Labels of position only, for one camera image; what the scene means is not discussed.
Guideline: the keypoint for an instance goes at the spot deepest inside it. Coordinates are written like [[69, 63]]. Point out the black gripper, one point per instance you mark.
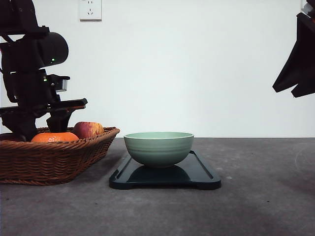
[[300, 66], [35, 94]]

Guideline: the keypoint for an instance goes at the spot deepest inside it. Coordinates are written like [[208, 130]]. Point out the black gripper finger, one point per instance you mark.
[[303, 89]]

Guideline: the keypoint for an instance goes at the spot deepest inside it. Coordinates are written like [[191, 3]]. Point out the green ceramic bowl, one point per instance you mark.
[[159, 149]]

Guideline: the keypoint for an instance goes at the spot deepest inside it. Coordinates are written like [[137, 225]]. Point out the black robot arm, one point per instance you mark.
[[28, 45]]

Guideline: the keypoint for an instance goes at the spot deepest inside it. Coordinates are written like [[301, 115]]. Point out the brown wicker basket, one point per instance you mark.
[[53, 163]]

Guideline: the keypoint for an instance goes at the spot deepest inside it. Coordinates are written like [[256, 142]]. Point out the orange fruit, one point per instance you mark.
[[55, 137]]

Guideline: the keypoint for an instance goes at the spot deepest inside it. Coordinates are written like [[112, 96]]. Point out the dark red plum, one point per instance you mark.
[[12, 137]]

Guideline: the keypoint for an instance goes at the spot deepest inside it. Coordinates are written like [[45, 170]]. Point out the red yellow apple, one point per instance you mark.
[[85, 129]]

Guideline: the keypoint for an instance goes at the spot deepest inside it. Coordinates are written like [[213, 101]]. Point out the dark rectangular tray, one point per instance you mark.
[[191, 172]]

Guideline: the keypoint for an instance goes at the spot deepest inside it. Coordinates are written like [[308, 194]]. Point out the white wall socket left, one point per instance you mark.
[[90, 10]]

